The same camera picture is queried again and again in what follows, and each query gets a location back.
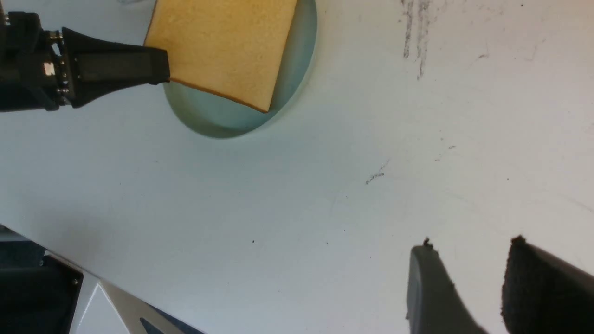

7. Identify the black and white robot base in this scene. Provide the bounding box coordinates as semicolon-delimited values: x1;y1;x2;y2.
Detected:
0;227;198;334

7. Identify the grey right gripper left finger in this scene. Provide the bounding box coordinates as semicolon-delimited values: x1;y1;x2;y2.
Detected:
407;238;486;334

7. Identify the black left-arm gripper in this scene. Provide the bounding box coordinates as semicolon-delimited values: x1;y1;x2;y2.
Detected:
0;11;170;113

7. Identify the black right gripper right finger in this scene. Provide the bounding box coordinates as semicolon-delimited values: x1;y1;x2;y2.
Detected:
501;236;594;334

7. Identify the light blue round plate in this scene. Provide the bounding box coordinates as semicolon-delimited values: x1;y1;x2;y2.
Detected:
164;0;318;139

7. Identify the toast slice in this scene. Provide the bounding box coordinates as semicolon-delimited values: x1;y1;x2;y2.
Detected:
144;0;297;113

